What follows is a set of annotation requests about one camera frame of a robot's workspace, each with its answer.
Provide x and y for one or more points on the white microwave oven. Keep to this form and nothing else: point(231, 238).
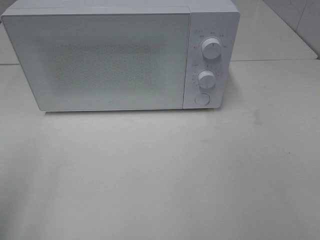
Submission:
point(207, 18)

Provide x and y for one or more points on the white microwave door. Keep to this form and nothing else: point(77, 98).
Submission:
point(102, 62)

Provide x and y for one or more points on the white microwave knob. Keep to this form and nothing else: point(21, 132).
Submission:
point(206, 79)
point(211, 48)

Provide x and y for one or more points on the white round door button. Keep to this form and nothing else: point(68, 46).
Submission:
point(202, 99)

